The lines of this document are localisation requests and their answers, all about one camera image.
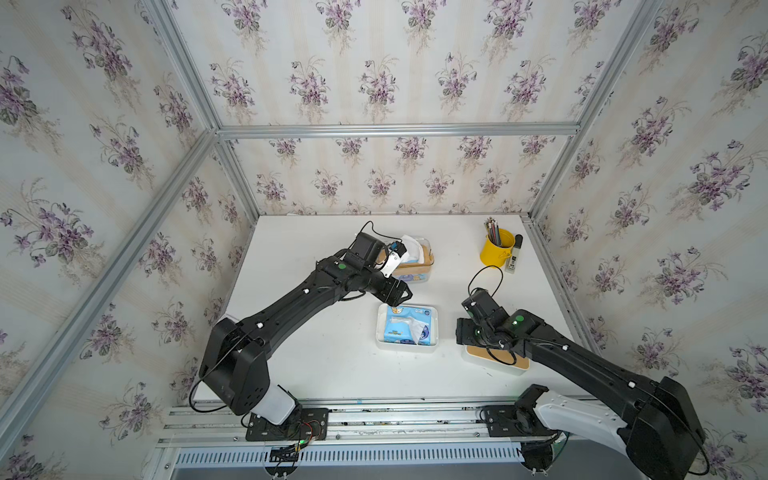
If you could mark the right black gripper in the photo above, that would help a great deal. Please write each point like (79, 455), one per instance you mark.
(461, 331)

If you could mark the clear plastic tissue box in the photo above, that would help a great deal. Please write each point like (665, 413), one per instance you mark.
(412, 278)

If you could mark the pencils in cup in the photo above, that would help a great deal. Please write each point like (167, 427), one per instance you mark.
(493, 232)

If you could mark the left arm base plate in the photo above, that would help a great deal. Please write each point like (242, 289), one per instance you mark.
(288, 425)

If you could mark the blue tissue paper pack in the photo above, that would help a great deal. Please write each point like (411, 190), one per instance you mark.
(416, 249)

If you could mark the white bamboo-lid tissue box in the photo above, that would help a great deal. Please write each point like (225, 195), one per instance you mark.
(498, 360)

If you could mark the yellow pen cup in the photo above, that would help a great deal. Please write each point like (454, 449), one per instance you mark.
(498, 255)

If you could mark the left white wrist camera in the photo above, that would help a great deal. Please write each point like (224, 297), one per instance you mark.
(397, 253)

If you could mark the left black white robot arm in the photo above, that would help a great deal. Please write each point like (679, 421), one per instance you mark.
(235, 362)

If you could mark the white plastic box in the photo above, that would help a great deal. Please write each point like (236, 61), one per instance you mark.
(403, 347)

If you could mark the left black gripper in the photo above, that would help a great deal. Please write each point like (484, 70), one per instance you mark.
(396, 299)

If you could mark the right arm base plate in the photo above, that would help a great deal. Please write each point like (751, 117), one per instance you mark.
(508, 421)

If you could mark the bamboo tissue box lid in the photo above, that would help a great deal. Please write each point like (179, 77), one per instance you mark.
(415, 265)

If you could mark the black marker pen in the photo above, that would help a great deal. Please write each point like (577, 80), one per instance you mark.
(514, 254)

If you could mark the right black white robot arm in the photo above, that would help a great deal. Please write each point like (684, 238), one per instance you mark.
(653, 423)

